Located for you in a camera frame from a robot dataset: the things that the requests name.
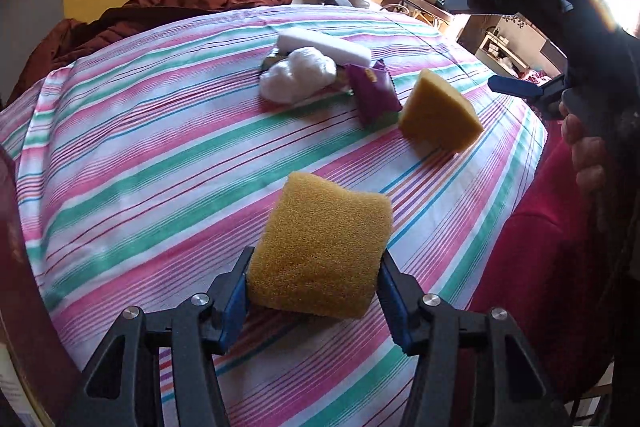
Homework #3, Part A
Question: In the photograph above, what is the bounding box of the yellow sponge block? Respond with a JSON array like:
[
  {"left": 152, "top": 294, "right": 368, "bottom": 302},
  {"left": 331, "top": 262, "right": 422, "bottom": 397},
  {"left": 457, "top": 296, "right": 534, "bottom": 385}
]
[{"left": 246, "top": 172, "right": 393, "bottom": 320}]

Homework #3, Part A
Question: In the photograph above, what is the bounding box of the person's right hand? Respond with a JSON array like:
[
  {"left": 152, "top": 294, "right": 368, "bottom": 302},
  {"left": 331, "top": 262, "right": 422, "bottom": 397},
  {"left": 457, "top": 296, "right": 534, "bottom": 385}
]
[{"left": 559, "top": 102, "right": 608, "bottom": 233}]

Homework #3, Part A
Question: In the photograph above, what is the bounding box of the gold metal tin box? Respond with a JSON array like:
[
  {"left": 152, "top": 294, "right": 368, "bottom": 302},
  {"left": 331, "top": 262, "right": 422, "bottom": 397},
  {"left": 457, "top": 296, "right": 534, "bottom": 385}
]
[{"left": 1, "top": 152, "right": 80, "bottom": 426}]

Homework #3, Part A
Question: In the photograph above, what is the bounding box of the purple snack packet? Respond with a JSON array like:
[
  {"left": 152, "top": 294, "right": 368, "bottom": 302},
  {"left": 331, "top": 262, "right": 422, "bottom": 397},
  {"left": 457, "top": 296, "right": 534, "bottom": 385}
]
[{"left": 345, "top": 60, "right": 402, "bottom": 126}]

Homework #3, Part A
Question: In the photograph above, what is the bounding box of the white foam block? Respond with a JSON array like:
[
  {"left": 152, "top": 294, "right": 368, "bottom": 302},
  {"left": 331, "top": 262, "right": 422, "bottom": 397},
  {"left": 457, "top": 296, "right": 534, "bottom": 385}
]
[{"left": 277, "top": 28, "right": 373, "bottom": 67}]

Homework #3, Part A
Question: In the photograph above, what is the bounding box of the white plastic bag ball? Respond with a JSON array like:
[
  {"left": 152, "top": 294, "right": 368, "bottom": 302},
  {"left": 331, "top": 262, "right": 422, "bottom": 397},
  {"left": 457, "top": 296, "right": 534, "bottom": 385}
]
[{"left": 258, "top": 45, "right": 339, "bottom": 105}]

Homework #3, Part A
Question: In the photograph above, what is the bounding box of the striped bed cover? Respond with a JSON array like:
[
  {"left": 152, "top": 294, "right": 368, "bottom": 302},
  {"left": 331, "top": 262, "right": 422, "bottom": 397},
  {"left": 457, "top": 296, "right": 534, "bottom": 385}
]
[{"left": 1, "top": 5, "right": 547, "bottom": 371}]

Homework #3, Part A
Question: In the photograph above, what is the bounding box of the dark red blanket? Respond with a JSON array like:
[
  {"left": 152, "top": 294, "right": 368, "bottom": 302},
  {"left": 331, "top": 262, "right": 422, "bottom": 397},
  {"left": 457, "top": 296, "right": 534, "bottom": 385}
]
[{"left": 8, "top": 0, "right": 293, "bottom": 103}]

